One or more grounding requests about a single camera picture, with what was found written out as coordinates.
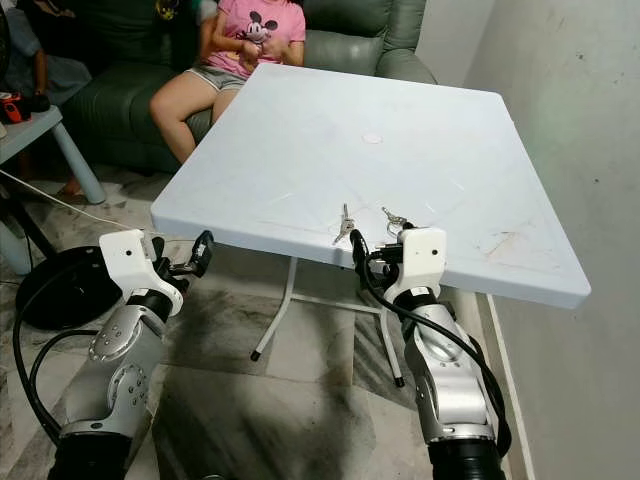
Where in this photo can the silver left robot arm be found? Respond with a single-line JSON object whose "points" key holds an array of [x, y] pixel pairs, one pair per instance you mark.
{"points": [[120, 375]]}

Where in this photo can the single silver key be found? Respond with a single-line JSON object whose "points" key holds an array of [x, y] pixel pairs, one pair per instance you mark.
{"points": [[344, 228]]}

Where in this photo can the white square folding table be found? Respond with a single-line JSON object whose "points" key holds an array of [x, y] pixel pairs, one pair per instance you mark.
{"points": [[360, 110]]}

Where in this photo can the green leather sofa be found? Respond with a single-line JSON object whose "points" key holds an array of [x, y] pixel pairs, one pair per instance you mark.
{"points": [[360, 45]]}

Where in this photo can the pale blue side table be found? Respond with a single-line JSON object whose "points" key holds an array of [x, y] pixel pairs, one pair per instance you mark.
{"points": [[25, 130]]}

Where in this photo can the seated person in grey clothes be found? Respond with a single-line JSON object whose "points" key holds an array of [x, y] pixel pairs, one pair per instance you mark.
{"points": [[60, 75]]}

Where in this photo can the red and black gadget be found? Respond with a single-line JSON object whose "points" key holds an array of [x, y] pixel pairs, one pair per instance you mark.
{"points": [[15, 108]]}

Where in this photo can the person in pink shirt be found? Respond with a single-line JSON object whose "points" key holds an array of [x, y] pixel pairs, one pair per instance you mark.
{"points": [[260, 30]]}

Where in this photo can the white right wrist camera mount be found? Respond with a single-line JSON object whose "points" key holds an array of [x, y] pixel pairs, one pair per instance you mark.
{"points": [[422, 255]]}

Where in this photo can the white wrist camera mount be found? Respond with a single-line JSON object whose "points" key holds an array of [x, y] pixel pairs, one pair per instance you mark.
{"points": [[422, 255], [125, 258]]}

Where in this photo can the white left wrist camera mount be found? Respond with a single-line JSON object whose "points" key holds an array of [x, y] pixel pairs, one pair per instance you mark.
{"points": [[125, 258]]}

